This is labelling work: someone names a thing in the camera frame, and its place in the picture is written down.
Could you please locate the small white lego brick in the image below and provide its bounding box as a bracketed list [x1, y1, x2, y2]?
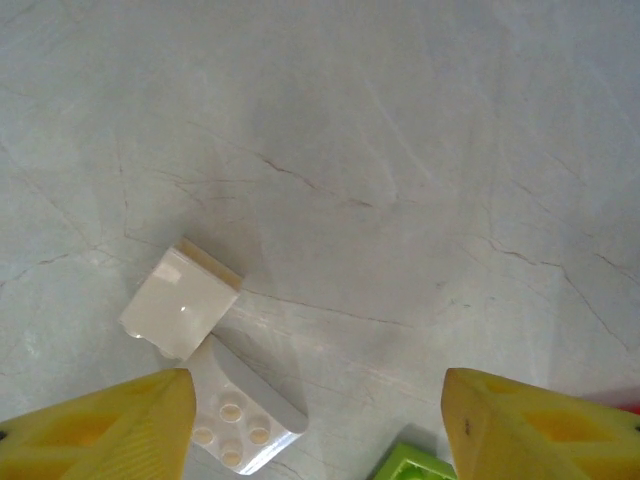
[118, 237, 244, 362]

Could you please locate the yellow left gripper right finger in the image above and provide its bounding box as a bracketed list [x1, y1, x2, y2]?
[442, 368, 640, 480]

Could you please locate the green lego brick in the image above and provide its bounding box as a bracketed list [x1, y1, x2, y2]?
[367, 423, 457, 480]

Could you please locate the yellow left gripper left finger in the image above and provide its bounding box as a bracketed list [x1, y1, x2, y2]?
[0, 368, 196, 480]

